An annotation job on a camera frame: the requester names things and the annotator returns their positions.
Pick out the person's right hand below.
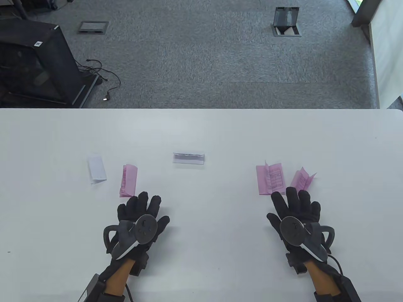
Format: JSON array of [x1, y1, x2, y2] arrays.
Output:
[[267, 187, 321, 267]]

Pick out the person's left hand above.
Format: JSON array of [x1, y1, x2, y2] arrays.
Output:
[[109, 191, 170, 268]]

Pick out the pink invoice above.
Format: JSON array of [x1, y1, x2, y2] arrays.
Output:
[[290, 167, 317, 192], [256, 160, 286, 196], [119, 164, 138, 198]]

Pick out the white invoice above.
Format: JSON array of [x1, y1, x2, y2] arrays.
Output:
[[88, 153, 107, 185], [173, 153, 205, 166]]

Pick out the person's left forearm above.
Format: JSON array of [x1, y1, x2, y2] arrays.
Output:
[[105, 260, 134, 297]]

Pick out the black forearm battery box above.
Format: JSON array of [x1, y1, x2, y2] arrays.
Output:
[[338, 275, 362, 302], [78, 274, 104, 302]]

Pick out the person's right forearm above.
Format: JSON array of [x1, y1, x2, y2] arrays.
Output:
[[304, 261, 342, 302]]

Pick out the grey tracking controller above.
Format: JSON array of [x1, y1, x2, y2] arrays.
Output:
[[280, 216, 336, 261], [103, 214, 158, 260]]

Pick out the black equipment cabinet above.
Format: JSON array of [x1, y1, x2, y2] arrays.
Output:
[[0, 17, 99, 108]]

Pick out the white partition panel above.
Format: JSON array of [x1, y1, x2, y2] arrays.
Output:
[[368, 0, 403, 109]]

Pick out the open grey floor socket box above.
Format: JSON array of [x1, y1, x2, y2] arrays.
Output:
[[271, 7, 302, 37]]

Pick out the closed grey floor socket box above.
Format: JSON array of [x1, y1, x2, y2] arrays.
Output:
[[77, 21, 110, 34]]

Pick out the dark furniture base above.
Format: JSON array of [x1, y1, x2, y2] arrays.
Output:
[[0, 0, 74, 20]]

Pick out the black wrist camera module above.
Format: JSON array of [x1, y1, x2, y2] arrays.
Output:
[[286, 252, 307, 275], [131, 250, 149, 277]]

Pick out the black forearm strap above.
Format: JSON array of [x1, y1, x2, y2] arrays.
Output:
[[101, 292, 126, 302], [313, 291, 342, 302]]

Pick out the black floor cable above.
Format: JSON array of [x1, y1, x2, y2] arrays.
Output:
[[76, 59, 122, 102]]

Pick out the dark grey post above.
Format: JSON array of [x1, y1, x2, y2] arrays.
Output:
[[351, 0, 383, 28]]

